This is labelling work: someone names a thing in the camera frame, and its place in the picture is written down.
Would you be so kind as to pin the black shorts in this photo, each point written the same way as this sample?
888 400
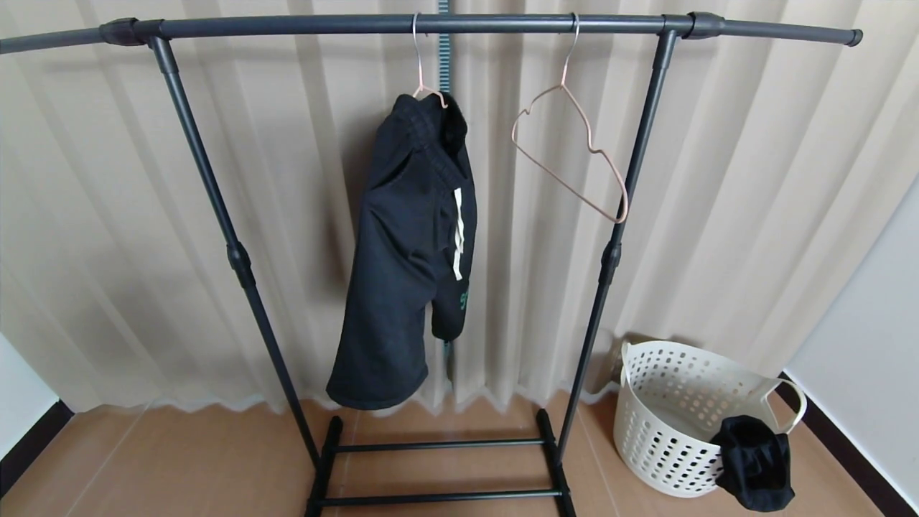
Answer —
402 273

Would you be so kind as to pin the pink clothes hanger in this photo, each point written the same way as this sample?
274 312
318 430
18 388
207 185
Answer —
416 64
574 183

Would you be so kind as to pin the black garment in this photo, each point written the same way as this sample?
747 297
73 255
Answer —
754 467

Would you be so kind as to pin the black clothes rack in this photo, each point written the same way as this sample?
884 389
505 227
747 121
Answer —
359 25

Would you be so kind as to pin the white laundry basket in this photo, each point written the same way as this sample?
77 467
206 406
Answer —
668 431

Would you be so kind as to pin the beige curtain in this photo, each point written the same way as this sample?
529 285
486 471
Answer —
179 215

